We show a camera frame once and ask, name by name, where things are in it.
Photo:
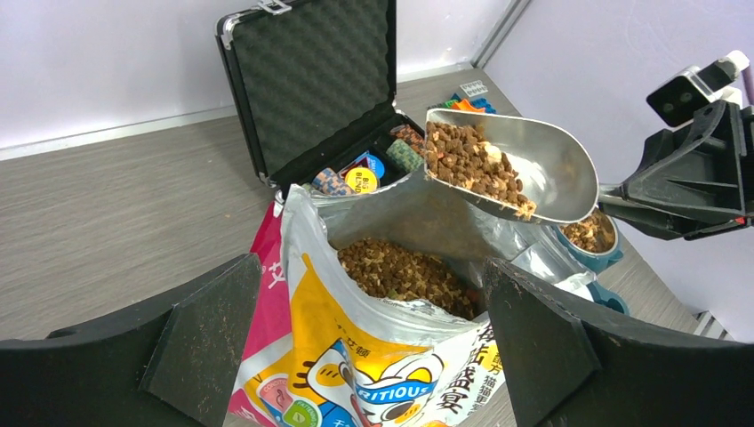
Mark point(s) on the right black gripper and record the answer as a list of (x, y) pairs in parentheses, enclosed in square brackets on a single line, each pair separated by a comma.
[(703, 170)]

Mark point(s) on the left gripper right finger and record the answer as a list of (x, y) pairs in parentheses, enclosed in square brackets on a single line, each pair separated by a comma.
[(571, 362)]

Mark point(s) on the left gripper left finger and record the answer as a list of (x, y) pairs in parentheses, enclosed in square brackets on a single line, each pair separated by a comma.
[(169, 360)]

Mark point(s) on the metal food scoop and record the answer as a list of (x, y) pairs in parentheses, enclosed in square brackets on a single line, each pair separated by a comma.
[(557, 172)]

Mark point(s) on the pet food bag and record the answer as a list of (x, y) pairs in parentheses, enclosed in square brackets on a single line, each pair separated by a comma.
[(322, 352)]

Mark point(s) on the teal double pet bowl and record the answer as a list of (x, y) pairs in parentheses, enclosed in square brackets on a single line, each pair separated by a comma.
[(595, 243)]

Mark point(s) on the toy brick assembly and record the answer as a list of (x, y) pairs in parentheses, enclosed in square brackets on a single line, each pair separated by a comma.
[(471, 96)]

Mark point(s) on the yellow dealer button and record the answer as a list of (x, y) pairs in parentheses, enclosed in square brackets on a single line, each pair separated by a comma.
[(362, 180)]

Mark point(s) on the black poker chip case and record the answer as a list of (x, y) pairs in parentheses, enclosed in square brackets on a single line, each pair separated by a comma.
[(314, 84)]

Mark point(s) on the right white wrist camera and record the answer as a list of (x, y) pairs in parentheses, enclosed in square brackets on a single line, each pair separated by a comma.
[(726, 79)]

